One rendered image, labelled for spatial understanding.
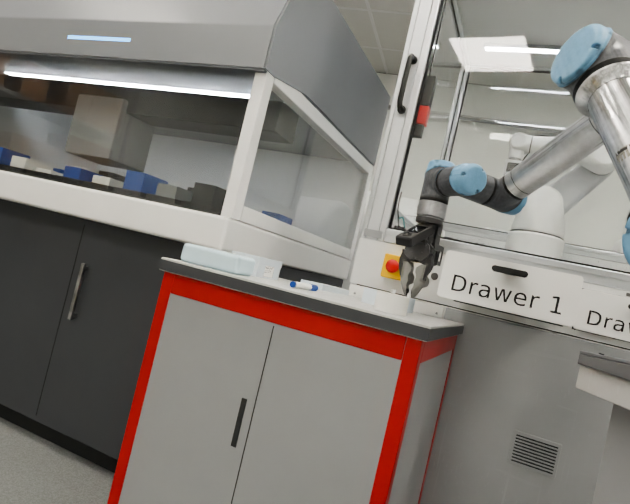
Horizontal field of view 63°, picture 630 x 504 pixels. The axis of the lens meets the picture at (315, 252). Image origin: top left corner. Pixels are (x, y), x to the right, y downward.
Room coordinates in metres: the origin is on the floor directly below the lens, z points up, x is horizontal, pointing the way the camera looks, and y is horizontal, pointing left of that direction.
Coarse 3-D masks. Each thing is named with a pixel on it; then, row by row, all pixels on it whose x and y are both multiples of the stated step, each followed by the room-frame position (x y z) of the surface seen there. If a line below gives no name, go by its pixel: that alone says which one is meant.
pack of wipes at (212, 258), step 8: (184, 248) 1.17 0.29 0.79; (192, 248) 1.17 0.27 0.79; (200, 248) 1.16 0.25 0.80; (208, 248) 1.16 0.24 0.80; (184, 256) 1.17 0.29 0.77; (192, 256) 1.17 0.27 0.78; (200, 256) 1.16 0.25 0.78; (208, 256) 1.15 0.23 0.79; (216, 256) 1.15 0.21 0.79; (224, 256) 1.14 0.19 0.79; (232, 256) 1.14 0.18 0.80; (240, 256) 1.14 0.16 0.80; (200, 264) 1.16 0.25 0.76; (208, 264) 1.15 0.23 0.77; (216, 264) 1.15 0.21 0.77; (224, 264) 1.14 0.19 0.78; (232, 264) 1.14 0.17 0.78; (240, 264) 1.14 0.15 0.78; (248, 264) 1.18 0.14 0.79; (232, 272) 1.14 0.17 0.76; (240, 272) 1.15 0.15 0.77; (248, 272) 1.19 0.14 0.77
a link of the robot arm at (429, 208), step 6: (420, 204) 1.33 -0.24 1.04; (426, 204) 1.31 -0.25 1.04; (432, 204) 1.31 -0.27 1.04; (438, 204) 1.31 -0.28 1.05; (444, 204) 1.31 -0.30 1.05; (420, 210) 1.33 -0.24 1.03; (426, 210) 1.31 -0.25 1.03; (432, 210) 1.31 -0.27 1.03; (438, 210) 1.31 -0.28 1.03; (444, 210) 1.32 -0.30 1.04; (426, 216) 1.32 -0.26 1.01; (432, 216) 1.31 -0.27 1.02; (438, 216) 1.31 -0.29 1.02; (444, 216) 1.32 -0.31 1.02
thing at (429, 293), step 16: (368, 240) 1.61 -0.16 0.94; (368, 256) 1.60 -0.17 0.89; (384, 256) 1.58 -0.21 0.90; (352, 272) 1.62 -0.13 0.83; (368, 272) 1.60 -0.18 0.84; (432, 272) 1.52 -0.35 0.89; (384, 288) 1.58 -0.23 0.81; (400, 288) 1.56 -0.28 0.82; (432, 288) 1.52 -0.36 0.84; (592, 288) 1.36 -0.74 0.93; (608, 288) 1.35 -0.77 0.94; (448, 304) 1.50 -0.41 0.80; (464, 304) 1.48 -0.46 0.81; (512, 320) 1.43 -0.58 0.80; (528, 320) 1.41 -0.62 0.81; (592, 336) 1.35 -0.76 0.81
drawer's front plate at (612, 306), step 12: (588, 300) 1.35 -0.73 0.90; (600, 300) 1.34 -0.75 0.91; (612, 300) 1.32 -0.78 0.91; (624, 300) 1.31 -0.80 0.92; (588, 312) 1.34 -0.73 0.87; (600, 312) 1.33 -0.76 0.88; (612, 312) 1.32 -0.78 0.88; (624, 312) 1.31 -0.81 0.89; (576, 324) 1.35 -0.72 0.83; (588, 324) 1.34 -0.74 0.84; (600, 324) 1.33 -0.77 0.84; (612, 324) 1.32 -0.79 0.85; (624, 324) 1.31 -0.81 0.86; (612, 336) 1.32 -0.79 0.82; (624, 336) 1.31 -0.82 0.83
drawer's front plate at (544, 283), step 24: (456, 264) 1.18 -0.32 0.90; (480, 264) 1.16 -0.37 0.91; (504, 264) 1.14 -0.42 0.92; (456, 288) 1.17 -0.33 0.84; (480, 288) 1.15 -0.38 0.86; (504, 288) 1.13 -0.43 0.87; (528, 288) 1.11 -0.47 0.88; (552, 288) 1.10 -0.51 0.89; (576, 288) 1.08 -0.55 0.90; (528, 312) 1.11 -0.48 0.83; (576, 312) 1.08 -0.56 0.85
